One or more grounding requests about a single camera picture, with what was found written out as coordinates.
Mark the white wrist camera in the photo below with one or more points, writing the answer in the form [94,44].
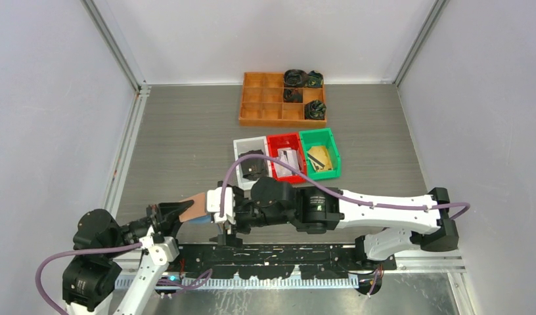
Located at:
[221,206]
[161,253]

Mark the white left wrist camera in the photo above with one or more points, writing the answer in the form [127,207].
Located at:
[161,253]

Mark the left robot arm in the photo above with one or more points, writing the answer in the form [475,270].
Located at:
[90,278]

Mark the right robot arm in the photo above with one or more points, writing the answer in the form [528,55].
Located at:
[405,222]

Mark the camouflage rolled tie lower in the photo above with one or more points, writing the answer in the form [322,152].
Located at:
[315,110]

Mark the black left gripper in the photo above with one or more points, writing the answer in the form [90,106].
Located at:
[164,218]

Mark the white plastic bin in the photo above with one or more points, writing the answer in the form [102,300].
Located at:
[247,146]

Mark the red plastic bin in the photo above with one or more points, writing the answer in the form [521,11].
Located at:
[289,140]

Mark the dark rolled belt top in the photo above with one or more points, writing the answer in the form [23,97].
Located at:
[295,78]

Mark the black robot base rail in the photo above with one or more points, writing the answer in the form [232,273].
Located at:
[279,266]

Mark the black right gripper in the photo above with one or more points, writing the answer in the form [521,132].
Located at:
[228,240]

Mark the green plastic bin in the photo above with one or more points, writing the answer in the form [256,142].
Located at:
[321,137]

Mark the grey white cards stack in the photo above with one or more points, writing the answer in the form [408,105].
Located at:
[290,157]

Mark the dark rolled tie middle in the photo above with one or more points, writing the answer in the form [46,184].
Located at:
[292,95]

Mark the orange wooden compartment tray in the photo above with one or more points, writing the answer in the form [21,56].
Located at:
[261,103]

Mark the tan leather card holder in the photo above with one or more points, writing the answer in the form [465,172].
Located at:
[197,212]

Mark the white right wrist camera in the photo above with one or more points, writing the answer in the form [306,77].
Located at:
[221,206]

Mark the green patterned rolled tie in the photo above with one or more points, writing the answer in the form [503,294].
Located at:
[315,80]

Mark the gold cards in bin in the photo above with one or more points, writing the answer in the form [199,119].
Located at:
[319,158]

